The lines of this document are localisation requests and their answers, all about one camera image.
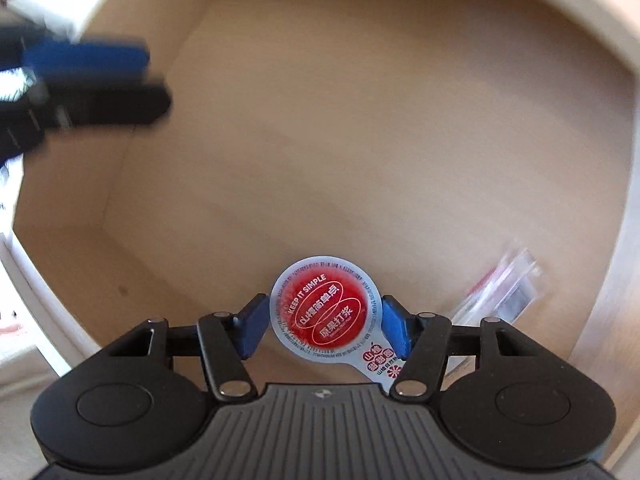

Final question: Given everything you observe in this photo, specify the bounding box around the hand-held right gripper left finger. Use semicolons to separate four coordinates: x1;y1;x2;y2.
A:
95;294;272;403

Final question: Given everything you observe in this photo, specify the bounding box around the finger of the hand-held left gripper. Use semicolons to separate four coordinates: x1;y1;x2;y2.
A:
0;82;172;161
0;25;151;86

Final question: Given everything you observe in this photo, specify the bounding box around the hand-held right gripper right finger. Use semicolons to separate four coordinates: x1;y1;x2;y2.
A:
381;295;549;403

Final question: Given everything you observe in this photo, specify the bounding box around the red jelly cup with lid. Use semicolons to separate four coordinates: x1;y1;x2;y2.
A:
270;255;408;394

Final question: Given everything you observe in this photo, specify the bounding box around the clear plastic packet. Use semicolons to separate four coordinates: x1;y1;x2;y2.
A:
447;247;549;332

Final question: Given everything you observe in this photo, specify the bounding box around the wooden drawer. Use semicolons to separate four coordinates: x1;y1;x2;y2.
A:
0;0;640;480

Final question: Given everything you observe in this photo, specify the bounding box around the white block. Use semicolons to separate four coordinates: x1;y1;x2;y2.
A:
0;0;109;39

